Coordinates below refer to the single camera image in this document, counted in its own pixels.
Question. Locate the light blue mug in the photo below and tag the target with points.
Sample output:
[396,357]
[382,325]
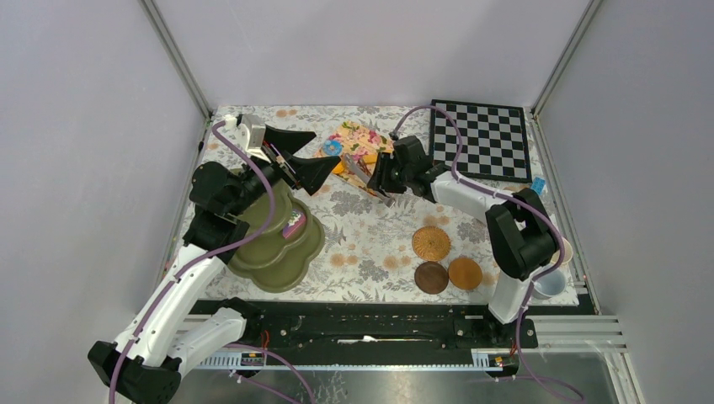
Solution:
[551,285]

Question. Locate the black grey chessboard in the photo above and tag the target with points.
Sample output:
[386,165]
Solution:
[488,141]

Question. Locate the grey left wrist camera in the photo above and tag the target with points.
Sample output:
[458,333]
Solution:
[249,131]

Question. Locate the light brown wooden coaster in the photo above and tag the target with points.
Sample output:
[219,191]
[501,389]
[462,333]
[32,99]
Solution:
[465,274]

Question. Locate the aluminium corner post left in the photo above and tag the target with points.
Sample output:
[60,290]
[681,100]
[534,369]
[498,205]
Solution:
[175,55]

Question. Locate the blue toy brick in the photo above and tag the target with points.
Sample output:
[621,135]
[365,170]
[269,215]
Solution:
[538,185]

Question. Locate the green tiered dessert stand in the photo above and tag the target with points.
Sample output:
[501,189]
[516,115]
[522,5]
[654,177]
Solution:
[275,264]

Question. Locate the blue donut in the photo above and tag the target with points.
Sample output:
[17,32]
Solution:
[332,147]

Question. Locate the yellow mug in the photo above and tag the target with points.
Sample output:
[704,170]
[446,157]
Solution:
[565,254]

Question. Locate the aluminium corner post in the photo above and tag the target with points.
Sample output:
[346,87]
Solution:
[567,54]
[175,55]

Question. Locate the floral serving tray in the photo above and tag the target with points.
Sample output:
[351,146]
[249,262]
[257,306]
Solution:
[357,141]

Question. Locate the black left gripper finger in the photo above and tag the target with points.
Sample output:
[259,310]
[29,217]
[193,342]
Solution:
[311,173]
[291,141]

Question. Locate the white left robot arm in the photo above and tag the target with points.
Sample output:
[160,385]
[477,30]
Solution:
[244,218]

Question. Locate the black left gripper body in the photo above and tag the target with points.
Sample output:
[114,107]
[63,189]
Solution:
[268,162]

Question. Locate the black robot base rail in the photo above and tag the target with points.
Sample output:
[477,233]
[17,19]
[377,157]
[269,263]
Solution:
[379,334]

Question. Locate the aluminium corner post right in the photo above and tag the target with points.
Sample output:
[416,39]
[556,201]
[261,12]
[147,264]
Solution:
[567,54]

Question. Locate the floral tablecloth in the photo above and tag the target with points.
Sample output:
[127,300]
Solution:
[368,254]

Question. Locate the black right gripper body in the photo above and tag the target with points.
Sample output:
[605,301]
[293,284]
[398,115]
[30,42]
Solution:
[390,176]

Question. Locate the woven rattan coaster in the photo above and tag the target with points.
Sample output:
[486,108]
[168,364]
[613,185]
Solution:
[431,243]

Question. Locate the dark brown wooden coaster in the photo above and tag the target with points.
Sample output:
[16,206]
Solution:
[431,277]

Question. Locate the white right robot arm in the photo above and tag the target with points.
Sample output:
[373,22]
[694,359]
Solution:
[524,242]

